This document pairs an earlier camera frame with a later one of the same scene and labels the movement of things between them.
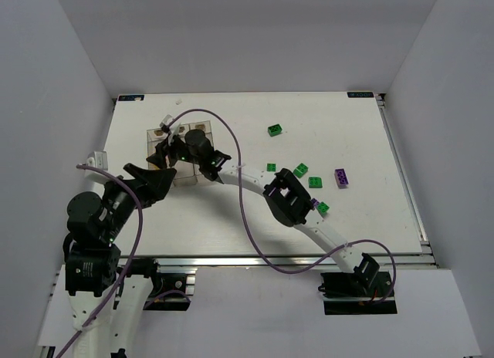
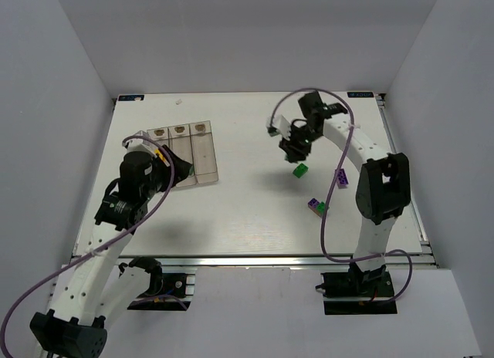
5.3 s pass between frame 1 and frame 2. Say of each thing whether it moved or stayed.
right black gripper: moved
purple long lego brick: stayed
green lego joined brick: stayed
